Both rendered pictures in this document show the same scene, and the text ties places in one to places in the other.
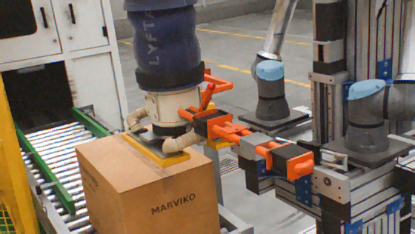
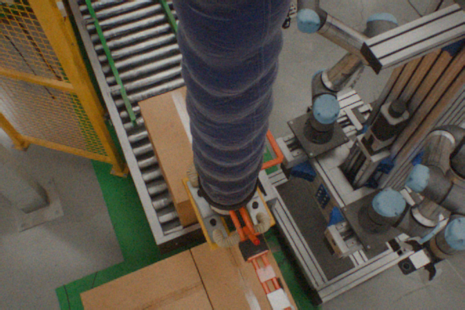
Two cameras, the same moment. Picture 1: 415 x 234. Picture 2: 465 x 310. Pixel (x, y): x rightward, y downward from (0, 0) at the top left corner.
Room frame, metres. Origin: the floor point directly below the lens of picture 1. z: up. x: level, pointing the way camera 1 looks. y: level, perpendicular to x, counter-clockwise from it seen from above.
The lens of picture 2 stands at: (0.86, 0.06, 3.05)
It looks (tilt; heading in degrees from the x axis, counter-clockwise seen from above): 65 degrees down; 3
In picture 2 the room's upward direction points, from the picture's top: 4 degrees clockwise
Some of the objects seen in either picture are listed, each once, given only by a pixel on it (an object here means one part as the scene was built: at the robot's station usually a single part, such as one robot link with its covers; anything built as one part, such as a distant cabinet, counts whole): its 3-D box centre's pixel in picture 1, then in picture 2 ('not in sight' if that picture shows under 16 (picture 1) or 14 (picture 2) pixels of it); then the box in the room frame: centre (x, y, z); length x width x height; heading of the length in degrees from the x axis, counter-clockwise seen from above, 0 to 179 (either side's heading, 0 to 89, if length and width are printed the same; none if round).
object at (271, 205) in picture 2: not in sight; (218, 225); (1.64, 0.18, 0.48); 0.70 x 0.03 x 0.15; 119
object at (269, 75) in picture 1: (270, 78); (324, 111); (2.00, -0.26, 1.20); 0.13 x 0.12 x 0.14; 3
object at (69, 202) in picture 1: (30, 160); (90, 25); (2.84, 1.17, 0.60); 1.60 x 0.10 x 0.09; 29
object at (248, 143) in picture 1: (256, 146); (277, 301); (1.14, -0.10, 1.26); 0.07 x 0.07 x 0.04; 30
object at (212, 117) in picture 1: (213, 123); (253, 247); (1.33, 0.00, 1.27); 0.10 x 0.08 x 0.06; 120
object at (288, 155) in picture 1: (289, 161); not in sight; (1.02, -0.17, 1.27); 0.08 x 0.07 x 0.05; 30
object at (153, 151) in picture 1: (153, 141); (206, 208); (1.50, 0.21, 1.17); 0.34 x 0.10 x 0.05; 30
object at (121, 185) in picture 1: (145, 193); (196, 154); (1.93, 0.34, 0.75); 0.60 x 0.40 x 0.40; 29
